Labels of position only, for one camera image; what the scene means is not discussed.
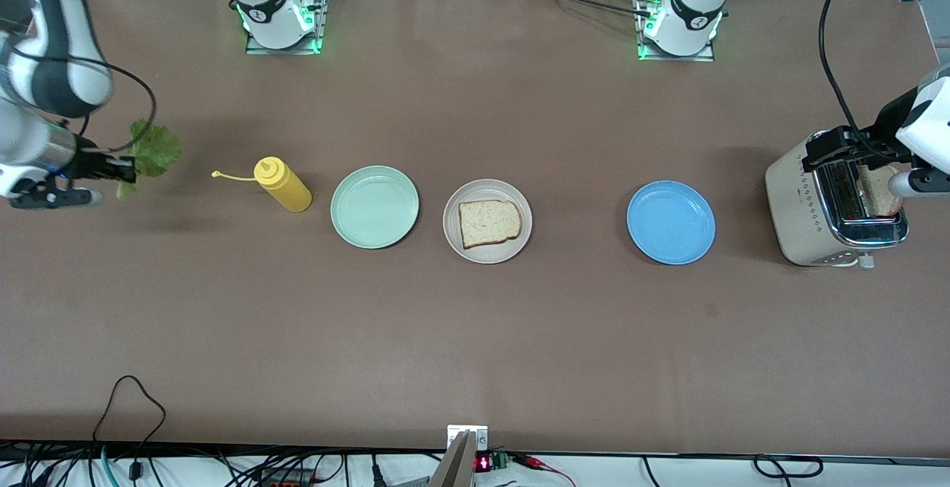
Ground green lettuce leaf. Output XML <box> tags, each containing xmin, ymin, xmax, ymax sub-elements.
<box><xmin>115</xmin><ymin>121</ymin><xmax>183</xmax><ymax>201</ymax></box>

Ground brown bread slice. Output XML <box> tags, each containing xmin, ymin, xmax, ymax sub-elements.
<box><xmin>458</xmin><ymin>200</ymin><xmax>523</xmax><ymax>250</ymax></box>
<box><xmin>859</xmin><ymin>166</ymin><xmax>905</xmax><ymax>218</ymax></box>

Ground yellow mustard squeeze bottle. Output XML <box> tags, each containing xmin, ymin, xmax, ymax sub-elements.
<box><xmin>212</xmin><ymin>157</ymin><xmax>313</xmax><ymax>214</ymax></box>

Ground blue plate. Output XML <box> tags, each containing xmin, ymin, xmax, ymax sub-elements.
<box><xmin>626</xmin><ymin>180</ymin><xmax>717</xmax><ymax>266</ymax></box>

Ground light green plate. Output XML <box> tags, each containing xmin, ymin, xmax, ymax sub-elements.
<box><xmin>330</xmin><ymin>166</ymin><xmax>420</xmax><ymax>250</ymax></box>

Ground beige plate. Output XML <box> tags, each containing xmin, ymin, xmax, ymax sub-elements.
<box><xmin>443</xmin><ymin>179</ymin><xmax>534</xmax><ymax>265</ymax></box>

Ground beige chrome toaster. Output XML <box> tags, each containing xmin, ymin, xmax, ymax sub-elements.
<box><xmin>764</xmin><ymin>128</ymin><xmax>910</xmax><ymax>270</ymax></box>

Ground grey metal bar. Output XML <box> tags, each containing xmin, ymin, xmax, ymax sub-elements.
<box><xmin>429</xmin><ymin>431</ymin><xmax>476</xmax><ymax>487</ymax></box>

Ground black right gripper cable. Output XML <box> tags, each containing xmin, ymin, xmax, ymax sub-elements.
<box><xmin>11</xmin><ymin>45</ymin><xmax>157</xmax><ymax>154</ymax></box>

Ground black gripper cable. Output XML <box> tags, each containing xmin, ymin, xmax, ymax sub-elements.
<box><xmin>819</xmin><ymin>0</ymin><xmax>869</xmax><ymax>139</ymax></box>
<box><xmin>11</xmin><ymin>45</ymin><xmax>157</xmax><ymax>154</ymax></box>

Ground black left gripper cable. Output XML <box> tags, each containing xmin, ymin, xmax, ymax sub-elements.
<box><xmin>819</xmin><ymin>0</ymin><xmax>869</xmax><ymax>139</ymax></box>

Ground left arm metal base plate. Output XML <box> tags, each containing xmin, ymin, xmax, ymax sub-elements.
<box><xmin>635</xmin><ymin>0</ymin><xmax>717</xmax><ymax>63</ymax></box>

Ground black looped cable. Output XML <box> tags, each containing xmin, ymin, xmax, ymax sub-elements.
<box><xmin>93</xmin><ymin>376</ymin><xmax>168</xmax><ymax>487</ymax></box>

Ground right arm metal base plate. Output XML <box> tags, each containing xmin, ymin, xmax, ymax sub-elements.
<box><xmin>245</xmin><ymin>0</ymin><xmax>332</xmax><ymax>56</ymax></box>

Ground black oval cable loop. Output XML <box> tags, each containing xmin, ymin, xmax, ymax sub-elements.
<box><xmin>753</xmin><ymin>455</ymin><xmax>825</xmax><ymax>479</ymax></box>

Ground red clip wires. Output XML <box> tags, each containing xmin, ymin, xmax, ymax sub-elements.
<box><xmin>511</xmin><ymin>454</ymin><xmax>576</xmax><ymax>487</ymax></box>

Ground small metal mounting bracket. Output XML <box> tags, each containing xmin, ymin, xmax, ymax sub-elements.
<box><xmin>448</xmin><ymin>425</ymin><xmax>489</xmax><ymax>451</ymax></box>

